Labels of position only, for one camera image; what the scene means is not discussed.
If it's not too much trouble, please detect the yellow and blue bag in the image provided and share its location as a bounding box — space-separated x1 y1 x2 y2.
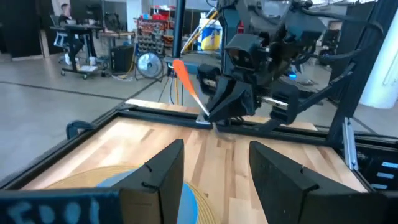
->
198 17 223 52

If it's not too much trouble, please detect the black vertical pole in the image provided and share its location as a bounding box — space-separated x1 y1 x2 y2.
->
172 0 187 59

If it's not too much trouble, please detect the orange-handled metal spoon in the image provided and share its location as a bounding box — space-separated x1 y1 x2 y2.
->
172 58 215 125

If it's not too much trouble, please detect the silver aluminium bracket strip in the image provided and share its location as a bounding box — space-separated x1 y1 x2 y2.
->
341 117 359 171

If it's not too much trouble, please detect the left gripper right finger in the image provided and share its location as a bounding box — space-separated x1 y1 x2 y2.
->
248 141 398 224

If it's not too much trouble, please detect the white round pillar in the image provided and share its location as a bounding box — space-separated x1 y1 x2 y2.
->
359 9 398 110

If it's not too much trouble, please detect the blue plastic bowl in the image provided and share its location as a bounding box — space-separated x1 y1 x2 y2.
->
96 169 199 224

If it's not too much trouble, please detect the black computer tower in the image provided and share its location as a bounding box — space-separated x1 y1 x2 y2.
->
110 45 135 75

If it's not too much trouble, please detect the person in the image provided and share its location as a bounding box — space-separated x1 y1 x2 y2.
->
58 2 77 27

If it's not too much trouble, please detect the black computer monitor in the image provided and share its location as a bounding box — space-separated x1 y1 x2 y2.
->
70 0 105 24

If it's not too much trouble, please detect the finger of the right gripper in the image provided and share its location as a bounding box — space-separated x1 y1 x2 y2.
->
269 80 300 126
197 63 259 124

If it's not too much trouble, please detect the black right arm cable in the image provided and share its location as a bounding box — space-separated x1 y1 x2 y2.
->
295 4 386 62

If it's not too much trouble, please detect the round floor fan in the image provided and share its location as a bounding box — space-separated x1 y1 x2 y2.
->
136 51 165 81

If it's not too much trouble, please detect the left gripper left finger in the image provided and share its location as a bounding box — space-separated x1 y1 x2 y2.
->
0 139 185 224

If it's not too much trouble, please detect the parts bin rack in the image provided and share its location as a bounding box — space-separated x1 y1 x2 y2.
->
134 15 175 57

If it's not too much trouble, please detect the black rolling desk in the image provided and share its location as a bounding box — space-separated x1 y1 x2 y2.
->
49 24 108 80

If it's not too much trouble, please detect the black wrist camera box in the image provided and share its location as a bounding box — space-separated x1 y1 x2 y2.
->
224 33 269 73

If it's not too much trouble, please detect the round woven yellow placemat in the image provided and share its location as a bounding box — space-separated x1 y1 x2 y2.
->
46 164 220 224

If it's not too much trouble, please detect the black box with white labels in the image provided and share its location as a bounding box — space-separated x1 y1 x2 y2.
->
354 144 398 195

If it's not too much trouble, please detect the black aluminium table frame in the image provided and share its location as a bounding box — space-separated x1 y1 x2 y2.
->
0 0 398 200

